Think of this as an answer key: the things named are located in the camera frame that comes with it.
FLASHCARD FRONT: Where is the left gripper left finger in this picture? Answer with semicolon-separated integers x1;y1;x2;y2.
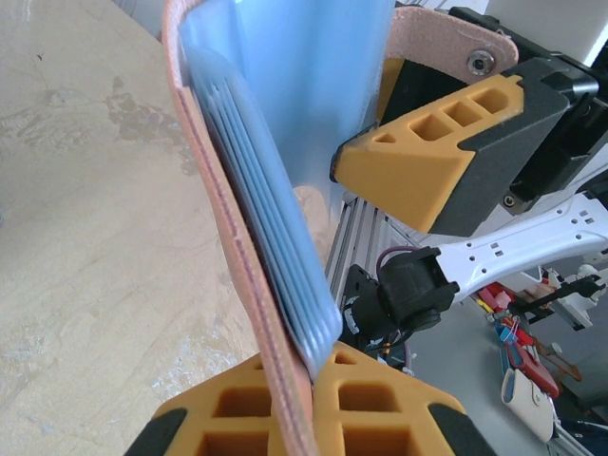
125;354;286;456

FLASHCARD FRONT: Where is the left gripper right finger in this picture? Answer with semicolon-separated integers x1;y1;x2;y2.
313;341;495;456

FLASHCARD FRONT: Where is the white snap pouch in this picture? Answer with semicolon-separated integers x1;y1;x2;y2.
501;368;558;442

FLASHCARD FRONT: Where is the red pouch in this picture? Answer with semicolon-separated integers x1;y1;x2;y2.
503;337;562;398

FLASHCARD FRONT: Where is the aluminium rail frame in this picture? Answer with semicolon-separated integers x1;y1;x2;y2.
325;189;428;305

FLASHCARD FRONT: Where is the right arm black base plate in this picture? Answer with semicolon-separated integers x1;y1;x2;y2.
339;263;414;362

